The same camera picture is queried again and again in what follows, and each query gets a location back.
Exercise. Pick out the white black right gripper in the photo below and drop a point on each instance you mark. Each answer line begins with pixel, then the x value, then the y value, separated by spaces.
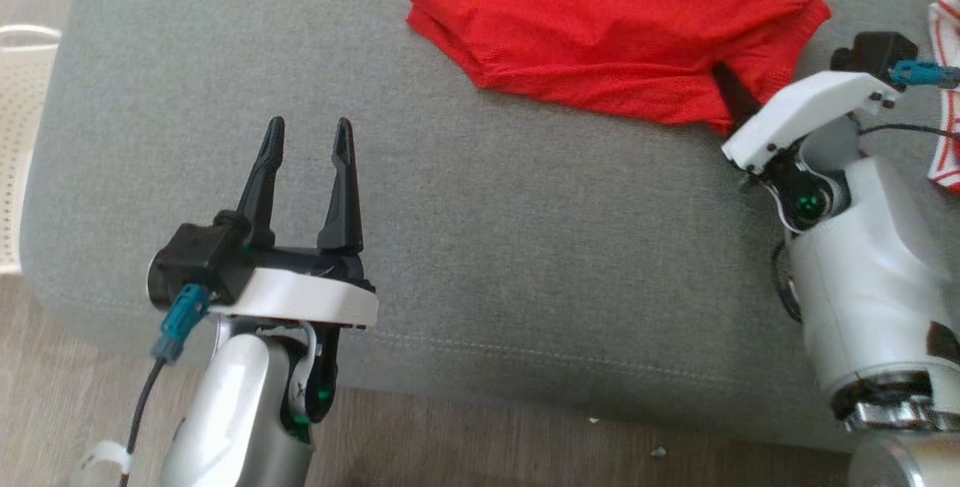
pixel 810 108

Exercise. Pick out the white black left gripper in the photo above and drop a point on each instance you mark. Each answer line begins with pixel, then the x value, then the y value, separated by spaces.
pixel 300 296

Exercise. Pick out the red shorts with white stripe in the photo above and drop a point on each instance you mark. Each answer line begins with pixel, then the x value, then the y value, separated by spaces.
pixel 600 22

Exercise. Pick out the red white numbered jersey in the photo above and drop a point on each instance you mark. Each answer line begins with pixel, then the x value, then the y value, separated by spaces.
pixel 949 29

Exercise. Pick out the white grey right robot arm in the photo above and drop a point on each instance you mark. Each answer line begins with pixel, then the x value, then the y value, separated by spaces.
pixel 862 299

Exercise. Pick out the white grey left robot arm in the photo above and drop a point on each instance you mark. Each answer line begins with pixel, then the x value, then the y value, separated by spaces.
pixel 225 412

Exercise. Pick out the grey sofa with yellow backrest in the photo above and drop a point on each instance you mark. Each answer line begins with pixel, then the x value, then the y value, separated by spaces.
pixel 487 247

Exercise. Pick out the cream perforated laundry basket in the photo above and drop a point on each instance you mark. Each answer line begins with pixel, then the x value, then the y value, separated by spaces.
pixel 19 134

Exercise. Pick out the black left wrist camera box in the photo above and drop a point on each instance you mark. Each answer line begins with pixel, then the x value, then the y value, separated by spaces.
pixel 195 262

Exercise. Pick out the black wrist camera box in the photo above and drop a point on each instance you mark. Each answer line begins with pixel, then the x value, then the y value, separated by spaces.
pixel 874 52
pixel 195 262

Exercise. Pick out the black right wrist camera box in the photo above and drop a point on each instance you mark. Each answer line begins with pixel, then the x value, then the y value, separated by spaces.
pixel 874 52

